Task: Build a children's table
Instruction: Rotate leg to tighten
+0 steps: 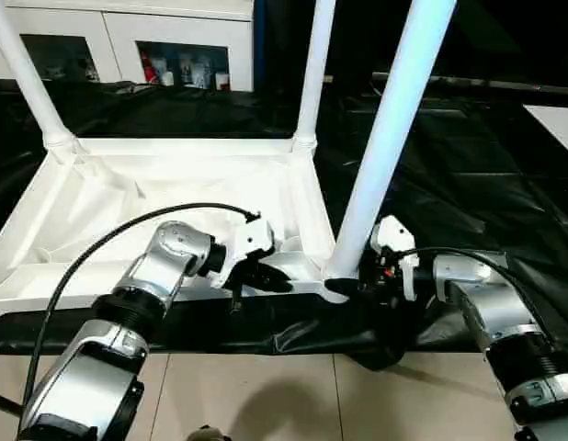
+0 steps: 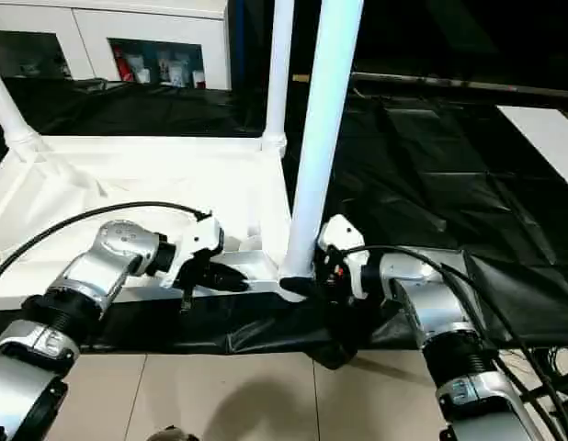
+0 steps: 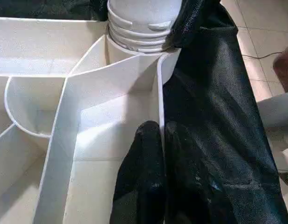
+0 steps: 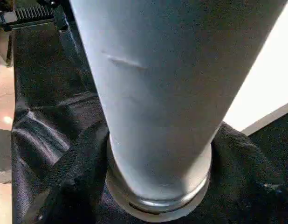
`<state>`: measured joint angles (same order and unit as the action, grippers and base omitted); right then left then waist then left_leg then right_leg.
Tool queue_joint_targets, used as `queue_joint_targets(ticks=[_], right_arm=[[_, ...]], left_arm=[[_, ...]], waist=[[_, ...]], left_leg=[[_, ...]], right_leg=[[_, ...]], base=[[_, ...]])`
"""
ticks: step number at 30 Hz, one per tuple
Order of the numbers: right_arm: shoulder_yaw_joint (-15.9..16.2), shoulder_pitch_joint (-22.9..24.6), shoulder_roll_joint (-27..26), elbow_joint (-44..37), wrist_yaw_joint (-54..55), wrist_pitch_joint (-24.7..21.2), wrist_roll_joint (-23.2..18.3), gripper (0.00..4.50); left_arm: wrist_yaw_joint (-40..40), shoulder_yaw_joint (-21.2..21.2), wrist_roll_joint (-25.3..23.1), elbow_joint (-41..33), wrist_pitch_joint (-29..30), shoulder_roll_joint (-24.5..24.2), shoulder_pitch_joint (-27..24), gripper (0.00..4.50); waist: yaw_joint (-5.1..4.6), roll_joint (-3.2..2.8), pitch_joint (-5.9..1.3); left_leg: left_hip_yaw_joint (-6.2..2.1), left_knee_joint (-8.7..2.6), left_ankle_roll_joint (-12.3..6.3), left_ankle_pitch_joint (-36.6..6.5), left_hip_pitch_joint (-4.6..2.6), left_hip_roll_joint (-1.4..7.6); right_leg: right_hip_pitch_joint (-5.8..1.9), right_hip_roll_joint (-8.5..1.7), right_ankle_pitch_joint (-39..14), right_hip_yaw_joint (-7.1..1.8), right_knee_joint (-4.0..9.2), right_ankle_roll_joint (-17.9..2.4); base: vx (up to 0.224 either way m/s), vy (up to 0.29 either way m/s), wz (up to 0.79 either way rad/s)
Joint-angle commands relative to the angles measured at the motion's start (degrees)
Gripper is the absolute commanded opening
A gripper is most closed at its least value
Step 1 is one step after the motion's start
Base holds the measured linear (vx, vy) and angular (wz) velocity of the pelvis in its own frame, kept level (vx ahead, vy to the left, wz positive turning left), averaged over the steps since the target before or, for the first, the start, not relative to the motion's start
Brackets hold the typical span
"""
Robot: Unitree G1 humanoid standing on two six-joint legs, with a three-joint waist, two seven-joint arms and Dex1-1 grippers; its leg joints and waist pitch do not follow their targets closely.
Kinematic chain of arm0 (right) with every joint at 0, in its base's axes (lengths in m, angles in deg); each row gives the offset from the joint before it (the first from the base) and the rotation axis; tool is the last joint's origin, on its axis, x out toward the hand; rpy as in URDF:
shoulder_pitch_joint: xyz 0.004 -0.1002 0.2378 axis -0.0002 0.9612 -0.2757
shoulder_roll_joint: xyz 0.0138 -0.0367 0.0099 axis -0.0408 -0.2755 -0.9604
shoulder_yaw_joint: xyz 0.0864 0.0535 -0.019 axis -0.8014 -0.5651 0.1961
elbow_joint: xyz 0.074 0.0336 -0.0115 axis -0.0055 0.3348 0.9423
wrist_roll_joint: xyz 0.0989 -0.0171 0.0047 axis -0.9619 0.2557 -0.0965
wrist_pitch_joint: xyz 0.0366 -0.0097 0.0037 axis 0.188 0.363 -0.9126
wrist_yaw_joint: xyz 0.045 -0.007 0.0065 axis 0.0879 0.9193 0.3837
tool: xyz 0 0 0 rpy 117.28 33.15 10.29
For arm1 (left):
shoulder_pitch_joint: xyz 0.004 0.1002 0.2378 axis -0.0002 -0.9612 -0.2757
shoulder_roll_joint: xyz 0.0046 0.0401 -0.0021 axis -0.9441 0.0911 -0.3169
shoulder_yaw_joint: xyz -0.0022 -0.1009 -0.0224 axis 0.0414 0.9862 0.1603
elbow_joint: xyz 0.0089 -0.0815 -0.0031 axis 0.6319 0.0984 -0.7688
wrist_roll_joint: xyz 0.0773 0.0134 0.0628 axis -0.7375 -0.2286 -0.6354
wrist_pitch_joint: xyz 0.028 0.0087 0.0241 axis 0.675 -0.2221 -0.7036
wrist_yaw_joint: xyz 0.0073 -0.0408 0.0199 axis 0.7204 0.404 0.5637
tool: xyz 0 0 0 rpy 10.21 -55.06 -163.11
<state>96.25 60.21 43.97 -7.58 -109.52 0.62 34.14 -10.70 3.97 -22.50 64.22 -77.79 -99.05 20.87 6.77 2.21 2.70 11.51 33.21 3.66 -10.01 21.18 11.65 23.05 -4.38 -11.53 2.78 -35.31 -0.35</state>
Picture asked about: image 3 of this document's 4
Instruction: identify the white plastic table leg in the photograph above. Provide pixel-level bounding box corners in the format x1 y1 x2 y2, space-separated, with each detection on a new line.
107 0 183 54

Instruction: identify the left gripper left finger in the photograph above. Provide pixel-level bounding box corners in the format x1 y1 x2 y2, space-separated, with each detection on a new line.
109 120 167 224

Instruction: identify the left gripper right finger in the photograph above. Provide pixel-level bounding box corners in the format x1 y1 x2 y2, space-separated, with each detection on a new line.
164 121 235 224

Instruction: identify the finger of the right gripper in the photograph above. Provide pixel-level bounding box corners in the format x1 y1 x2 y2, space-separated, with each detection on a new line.
165 0 221 49

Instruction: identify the thin black cable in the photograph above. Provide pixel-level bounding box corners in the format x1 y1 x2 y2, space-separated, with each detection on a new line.
241 37 288 59

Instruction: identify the black plastic mat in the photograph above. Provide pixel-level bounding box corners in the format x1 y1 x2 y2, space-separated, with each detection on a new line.
0 0 288 224

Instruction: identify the pale grey robot leg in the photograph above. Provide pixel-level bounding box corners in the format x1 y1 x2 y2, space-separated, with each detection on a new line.
257 92 288 128

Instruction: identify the white plastic table top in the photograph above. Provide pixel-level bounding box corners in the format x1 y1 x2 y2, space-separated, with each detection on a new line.
0 16 183 224

